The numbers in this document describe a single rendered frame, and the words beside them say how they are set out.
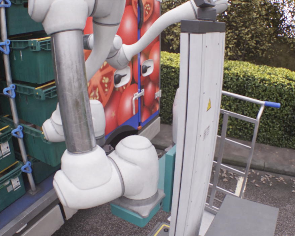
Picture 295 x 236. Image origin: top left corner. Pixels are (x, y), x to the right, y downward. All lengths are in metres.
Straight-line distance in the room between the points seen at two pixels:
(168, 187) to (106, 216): 1.56
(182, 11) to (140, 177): 0.76
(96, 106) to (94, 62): 0.23
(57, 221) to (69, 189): 1.23
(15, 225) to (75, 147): 1.04
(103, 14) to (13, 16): 0.90
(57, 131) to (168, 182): 0.49
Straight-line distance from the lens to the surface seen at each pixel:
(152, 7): 2.80
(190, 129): 0.84
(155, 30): 1.24
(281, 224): 2.67
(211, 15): 0.90
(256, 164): 3.33
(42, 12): 0.73
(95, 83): 1.96
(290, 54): 5.93
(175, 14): 1.20
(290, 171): 3.40
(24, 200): 1.85
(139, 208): 0.96
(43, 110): 1.46
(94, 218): 2.50
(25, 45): 1.45
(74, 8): 0.73
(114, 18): 0.83
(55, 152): 1.59
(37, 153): 1.70
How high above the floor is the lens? 1.78
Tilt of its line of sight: 23 degrees down
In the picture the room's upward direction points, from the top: straight up
